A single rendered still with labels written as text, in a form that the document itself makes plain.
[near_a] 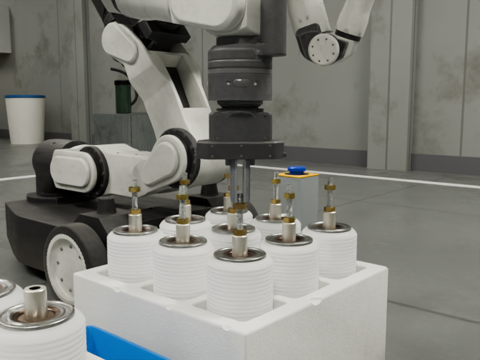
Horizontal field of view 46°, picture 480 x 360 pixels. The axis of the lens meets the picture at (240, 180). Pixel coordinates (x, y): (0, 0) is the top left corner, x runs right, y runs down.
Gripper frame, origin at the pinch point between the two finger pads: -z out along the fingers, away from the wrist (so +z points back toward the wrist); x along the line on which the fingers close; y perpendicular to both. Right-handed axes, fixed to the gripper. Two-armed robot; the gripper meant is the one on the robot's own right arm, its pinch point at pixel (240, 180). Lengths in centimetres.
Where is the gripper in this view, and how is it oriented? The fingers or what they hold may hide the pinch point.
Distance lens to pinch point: 78.3
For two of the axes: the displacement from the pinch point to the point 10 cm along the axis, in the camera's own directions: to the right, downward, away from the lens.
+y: -0.6, -1.4, 9.9
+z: 0.0, -9.9, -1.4
